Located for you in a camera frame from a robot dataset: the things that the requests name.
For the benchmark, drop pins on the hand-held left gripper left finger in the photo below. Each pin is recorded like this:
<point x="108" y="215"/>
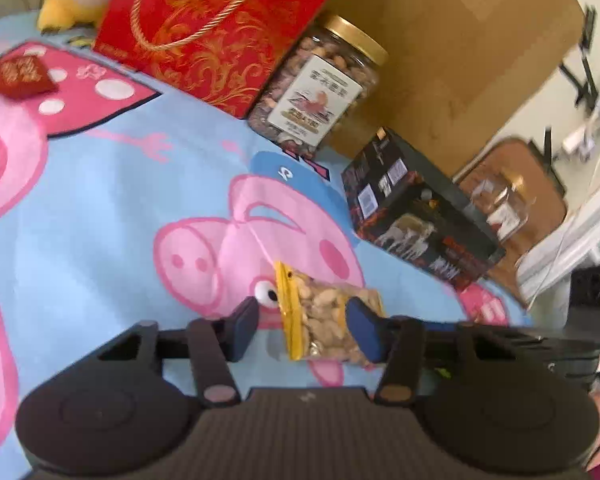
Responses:
<point x="242" y="325"/>

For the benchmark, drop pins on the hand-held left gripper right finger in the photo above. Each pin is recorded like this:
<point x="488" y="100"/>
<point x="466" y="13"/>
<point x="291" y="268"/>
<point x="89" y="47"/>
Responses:
<point x="365" y="325"/>

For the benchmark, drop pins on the clear nut packet yellow edge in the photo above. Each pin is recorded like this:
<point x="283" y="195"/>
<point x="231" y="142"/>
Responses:
<point x="325" y="310"/>

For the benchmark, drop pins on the black printed cardboard box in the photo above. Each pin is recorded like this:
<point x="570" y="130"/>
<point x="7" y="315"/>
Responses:
<point x="430" y="230"/>

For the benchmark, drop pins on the blue pig printed blanket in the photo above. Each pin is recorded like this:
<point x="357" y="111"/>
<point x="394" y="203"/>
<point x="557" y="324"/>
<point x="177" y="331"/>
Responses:
<point x="105" y="200"/>

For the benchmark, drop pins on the large nut jar gold lid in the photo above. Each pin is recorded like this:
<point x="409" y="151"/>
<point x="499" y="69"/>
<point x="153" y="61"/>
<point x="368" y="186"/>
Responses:
<point x="320" y="90"/>

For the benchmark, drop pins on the small red packet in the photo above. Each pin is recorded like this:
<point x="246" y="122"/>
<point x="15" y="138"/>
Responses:
<point x="22" y="77"/>

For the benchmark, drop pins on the white window frame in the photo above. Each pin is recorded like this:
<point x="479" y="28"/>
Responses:
<point x="585" y="225"/>

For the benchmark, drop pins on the wooden wall board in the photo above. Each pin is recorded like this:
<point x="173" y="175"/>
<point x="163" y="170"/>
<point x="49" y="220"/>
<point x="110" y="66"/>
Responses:
<point x="455" y="50"/>

